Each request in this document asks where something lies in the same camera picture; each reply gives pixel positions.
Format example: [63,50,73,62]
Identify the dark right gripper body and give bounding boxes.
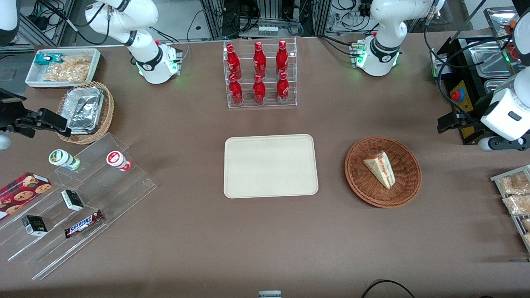
[0,89,26,132]

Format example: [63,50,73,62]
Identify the stack of foil containers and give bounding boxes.
[66,86,104,134]

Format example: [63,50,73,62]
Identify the steel warmer pan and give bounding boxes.
[484,79,510,96]
[470,41,514,77]

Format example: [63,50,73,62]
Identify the beige rectangular serving tray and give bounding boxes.
[224,134,319,199]

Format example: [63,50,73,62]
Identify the red cookie box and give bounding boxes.
[0,172,52,220]

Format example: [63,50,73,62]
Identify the red cola bottle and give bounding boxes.
[276,72,290,103]
[226,44,242,79]
[253,42,267,77]
[229,74,243,105]
[276,40,289,76]
[253,74,266,104]

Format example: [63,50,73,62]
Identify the teal snack packet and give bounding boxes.
[34,53,63,66]

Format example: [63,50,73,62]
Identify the green label yogurt bottle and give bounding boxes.
[48,149,81,171]

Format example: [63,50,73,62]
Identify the round brown wicker basket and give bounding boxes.
[344,136,422,208]

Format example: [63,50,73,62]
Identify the black floor cable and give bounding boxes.
[360,280,417,298]

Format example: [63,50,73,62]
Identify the red label yogurt bottle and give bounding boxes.
[106,151,132,172]

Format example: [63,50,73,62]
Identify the light wicker basket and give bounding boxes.
[57,81,114,144]

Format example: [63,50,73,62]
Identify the aluminium frame rack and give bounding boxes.
[199,0,334,40]

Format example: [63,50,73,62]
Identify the clear acrylic bottle rack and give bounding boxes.
[223,37,298,109]

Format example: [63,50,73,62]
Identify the small black carton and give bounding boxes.
[22,215,48,236]
[61,190,84,211]

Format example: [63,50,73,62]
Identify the grey wire snack rack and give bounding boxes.
[491,165,530,253]

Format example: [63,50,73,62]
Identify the clear acrylic stepped shelf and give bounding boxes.
[0,132,158,281]

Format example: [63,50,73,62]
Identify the white rectangular plastic bin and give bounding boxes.
[26,48,101,88]

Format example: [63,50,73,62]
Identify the black food warmer cabinet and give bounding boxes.
[431,6,530,145]

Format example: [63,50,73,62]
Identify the triangular sandwich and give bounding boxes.
[363,151,396,190]

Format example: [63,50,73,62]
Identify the clear bag of crackers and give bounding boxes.
[43,56,92,82]

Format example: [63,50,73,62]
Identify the snickers chocolate bar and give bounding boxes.
[64,210,104,239]

